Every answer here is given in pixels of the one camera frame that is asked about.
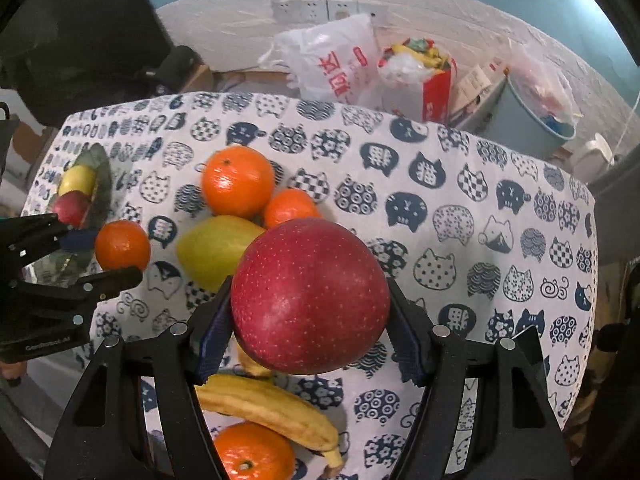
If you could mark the green glass plate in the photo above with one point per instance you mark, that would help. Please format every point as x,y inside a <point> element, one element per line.
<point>64,267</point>

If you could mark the small orange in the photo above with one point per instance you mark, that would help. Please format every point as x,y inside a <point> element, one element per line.
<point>289,204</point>

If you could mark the yellow banana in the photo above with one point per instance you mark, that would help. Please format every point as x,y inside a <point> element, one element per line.
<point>276,409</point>
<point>251,367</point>

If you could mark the black chair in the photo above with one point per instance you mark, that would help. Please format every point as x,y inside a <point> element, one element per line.
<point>61,56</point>

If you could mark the red snack bag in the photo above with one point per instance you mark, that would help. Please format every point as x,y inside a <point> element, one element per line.
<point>416,80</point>

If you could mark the yellow green pear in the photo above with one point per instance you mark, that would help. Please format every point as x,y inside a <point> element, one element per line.
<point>212,249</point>

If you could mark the large red apple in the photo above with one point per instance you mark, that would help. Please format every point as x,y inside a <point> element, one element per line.
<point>308,297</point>

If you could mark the white plastic bag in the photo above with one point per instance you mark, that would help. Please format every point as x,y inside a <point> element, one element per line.
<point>332,62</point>

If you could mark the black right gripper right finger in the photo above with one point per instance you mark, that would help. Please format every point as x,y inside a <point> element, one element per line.
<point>514,433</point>

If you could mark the white wall socket strip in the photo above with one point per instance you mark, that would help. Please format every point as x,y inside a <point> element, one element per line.
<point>322,11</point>

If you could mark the large orange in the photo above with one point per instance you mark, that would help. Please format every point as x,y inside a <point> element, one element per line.
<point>237,181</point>

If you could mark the cat pattern tablecloth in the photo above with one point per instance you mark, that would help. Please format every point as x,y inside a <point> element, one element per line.
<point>487,241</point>

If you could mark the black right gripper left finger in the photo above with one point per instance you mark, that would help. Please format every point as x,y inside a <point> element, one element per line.
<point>134,414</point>

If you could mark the blue trash bin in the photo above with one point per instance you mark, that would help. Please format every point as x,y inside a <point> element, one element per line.
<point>514,125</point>

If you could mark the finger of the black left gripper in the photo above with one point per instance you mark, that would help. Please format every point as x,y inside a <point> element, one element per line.
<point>100,282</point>
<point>33,237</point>

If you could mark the small red apple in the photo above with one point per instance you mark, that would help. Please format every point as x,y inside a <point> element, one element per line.
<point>72,207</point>

